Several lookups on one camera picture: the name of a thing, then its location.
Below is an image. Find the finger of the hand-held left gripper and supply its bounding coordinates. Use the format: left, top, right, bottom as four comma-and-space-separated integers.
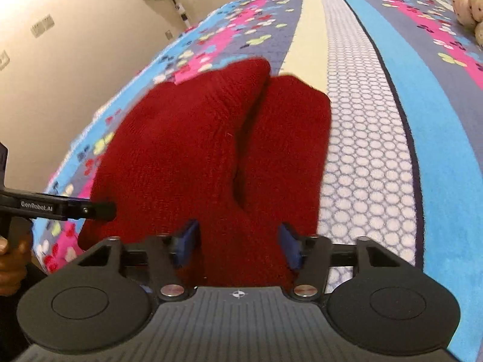
68, 200, 116, 222

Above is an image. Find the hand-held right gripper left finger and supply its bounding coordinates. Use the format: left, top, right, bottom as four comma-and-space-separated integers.
77, 219, 199, 301

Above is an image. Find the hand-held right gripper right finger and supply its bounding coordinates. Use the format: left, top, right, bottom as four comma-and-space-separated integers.
278, 223, 401, 299

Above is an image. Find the red knitted sweater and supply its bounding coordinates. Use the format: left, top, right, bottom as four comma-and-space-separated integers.
77, 57, 333, 291

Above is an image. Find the person's left hand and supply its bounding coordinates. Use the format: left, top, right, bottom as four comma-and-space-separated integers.
0, 232, 34, 297

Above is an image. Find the floral striped blanket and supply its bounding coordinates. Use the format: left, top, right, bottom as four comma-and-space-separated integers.
32, 0, 483, 362

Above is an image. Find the cream plush toy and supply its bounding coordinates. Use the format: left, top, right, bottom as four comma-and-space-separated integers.
447, 0, 483, 46

